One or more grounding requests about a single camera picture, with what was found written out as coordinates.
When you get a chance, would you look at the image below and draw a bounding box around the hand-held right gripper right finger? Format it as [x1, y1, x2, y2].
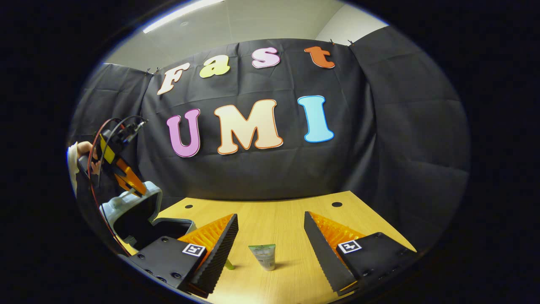
[304, 211, 418, 296]

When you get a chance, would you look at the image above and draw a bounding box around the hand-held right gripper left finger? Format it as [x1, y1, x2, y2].
[127, 213, 239, 295]

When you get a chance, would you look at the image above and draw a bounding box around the light blue suitcase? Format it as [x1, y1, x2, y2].
[100, 182, 197, 256]

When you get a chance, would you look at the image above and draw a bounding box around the green and white printed tube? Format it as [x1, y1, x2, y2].
[248, 244, 277, 271]

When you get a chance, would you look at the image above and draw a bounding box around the black backdrop cloth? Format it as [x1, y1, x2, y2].
[70, 38, 471, 254]

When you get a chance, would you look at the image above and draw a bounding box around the black cable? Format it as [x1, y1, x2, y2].
[97, 114, 146, 186]

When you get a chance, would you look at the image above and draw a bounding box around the red cable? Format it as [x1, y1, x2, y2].
[86, 117, 127, 241]

